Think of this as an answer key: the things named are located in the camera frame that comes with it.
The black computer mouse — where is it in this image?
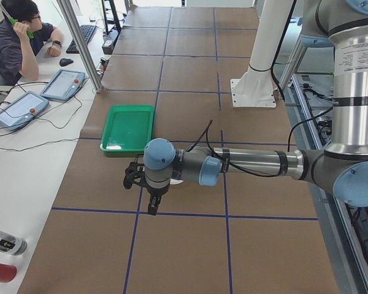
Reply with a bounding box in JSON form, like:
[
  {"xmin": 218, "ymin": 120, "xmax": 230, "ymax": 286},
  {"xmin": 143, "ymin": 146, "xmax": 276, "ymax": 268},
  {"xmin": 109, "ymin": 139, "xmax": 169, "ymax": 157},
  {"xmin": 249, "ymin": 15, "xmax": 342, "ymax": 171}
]
[{"xmin": 59, "ymin": 58, "xmax": 74, "ymax": 67}]

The white round plate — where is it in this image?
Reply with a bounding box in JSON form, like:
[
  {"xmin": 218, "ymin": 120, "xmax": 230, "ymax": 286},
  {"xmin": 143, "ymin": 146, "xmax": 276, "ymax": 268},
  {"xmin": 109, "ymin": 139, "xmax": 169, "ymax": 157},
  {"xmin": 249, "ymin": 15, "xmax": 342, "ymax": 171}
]
[{"xmin": 170, "ymin": 179, "xmax": 183, "ymax": 185}]

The blue teach pendant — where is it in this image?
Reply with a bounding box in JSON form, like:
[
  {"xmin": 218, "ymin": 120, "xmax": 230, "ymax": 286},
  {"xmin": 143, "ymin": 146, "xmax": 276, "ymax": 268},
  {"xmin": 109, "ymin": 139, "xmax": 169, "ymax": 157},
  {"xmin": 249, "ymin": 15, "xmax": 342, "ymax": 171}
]
[
  {"xmin": 40, "ymin": 69, "xmax": 85, "ymax": 101},
  {"xmin": 0, "ymin": 91, "xmax": 48, "ymax": 130}
]

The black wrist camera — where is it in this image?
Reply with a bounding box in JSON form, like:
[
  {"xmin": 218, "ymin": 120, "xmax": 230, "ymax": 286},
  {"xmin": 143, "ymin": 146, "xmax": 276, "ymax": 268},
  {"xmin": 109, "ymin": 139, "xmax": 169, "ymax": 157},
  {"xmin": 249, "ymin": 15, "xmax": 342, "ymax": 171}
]
[{"xmin": 123, "ymin": 162, "xmax": 147, "ymax": 189}]

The red bottle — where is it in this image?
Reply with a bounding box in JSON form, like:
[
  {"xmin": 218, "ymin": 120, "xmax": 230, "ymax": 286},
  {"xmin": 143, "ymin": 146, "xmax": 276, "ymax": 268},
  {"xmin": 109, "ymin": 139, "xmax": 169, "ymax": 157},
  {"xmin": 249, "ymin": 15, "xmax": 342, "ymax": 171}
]
[{"xmin": 0, "ymin": 263, "xmax": 17, "ymax": 283}]

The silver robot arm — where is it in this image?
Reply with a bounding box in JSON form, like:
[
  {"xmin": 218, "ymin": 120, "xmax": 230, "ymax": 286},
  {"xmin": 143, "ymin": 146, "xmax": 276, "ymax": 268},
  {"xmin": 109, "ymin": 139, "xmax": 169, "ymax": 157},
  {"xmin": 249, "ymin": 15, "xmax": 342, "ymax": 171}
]
[{"xmin": 144, "ymin": 1, "xmax": 368, "ymax": 215}]

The far blue teach pendant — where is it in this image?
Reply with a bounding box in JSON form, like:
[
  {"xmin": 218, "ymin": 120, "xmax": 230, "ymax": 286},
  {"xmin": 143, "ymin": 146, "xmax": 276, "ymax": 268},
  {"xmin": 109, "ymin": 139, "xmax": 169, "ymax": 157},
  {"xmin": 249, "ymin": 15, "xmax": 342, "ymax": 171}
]
[{"xmin": 40, "ymin": 69, "xmax": 85, "ymax": 101}]

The seated person dark shirt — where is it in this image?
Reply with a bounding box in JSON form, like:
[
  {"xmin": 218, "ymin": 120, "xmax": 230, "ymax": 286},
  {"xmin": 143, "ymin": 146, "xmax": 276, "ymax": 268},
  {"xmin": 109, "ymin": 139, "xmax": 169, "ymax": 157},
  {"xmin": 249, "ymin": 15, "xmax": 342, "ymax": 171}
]
[{"xmin": 0, "ymin": 0, "xmax": 64, "ymax": 86}]

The black keyboard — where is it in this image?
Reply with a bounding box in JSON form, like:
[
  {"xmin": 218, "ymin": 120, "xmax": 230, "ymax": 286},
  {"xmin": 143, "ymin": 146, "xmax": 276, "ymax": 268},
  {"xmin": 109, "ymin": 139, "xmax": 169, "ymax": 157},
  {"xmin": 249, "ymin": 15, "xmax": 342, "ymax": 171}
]
[{"xmin": 66, "ymin": 24, "xmax": 98, "ymax": 55}]

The aluminium frame post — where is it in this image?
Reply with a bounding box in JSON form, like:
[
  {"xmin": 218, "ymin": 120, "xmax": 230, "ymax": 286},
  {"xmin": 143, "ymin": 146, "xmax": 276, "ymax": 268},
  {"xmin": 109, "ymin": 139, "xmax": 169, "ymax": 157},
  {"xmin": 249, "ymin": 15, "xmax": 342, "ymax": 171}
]
[{"xmin": 57, "ymin": 0, "xmax": 103, "ymax": 93}]

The clear water bottle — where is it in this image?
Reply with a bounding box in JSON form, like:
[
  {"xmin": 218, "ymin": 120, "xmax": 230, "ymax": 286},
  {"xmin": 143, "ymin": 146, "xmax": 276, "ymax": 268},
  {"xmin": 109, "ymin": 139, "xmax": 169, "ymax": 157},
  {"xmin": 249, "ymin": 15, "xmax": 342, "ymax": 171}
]
[{"xmin": 0, "ymin": 231, "xmax": 27, "ymax": 255}]

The green plastic tray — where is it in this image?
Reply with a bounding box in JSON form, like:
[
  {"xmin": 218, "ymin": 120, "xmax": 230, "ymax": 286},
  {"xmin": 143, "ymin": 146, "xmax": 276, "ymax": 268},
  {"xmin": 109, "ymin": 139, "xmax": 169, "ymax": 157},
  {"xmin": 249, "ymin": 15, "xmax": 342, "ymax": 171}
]
[{"xmin": 100, "ymin": 105, "xmax": 155, "ymax": 157}]

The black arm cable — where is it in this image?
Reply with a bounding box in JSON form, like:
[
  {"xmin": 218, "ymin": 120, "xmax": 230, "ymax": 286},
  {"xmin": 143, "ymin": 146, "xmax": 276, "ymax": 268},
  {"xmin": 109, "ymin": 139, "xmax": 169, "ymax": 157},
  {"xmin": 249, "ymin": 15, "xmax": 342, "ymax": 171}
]
[{"xmin": 185, "ymin": 119, "xmax": 335, "ymax": 178}]

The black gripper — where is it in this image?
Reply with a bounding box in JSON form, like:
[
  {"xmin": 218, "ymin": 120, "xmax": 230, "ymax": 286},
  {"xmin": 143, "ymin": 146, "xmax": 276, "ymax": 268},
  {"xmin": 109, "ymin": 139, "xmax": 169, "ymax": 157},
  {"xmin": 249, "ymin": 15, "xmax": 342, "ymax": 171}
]
[{"xmin": 147, "ymin": 185, "xmax": 169, "ymax": 215}]

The near blue teach pendant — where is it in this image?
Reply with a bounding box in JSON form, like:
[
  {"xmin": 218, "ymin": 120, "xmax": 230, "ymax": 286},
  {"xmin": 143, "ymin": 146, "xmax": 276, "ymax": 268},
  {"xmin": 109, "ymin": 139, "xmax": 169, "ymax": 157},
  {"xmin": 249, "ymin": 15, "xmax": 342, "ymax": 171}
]
[{"xmin": 0, "ymin": 91, "xmax": 48, "ymax": 130}]

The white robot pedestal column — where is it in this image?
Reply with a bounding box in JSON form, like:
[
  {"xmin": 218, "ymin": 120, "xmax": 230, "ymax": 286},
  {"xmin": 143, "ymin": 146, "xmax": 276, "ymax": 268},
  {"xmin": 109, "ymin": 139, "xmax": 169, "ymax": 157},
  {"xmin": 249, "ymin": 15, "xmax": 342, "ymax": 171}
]
[{"xmin": 231, "ymin": 0, "xmax": 296, "ymax": 108}]

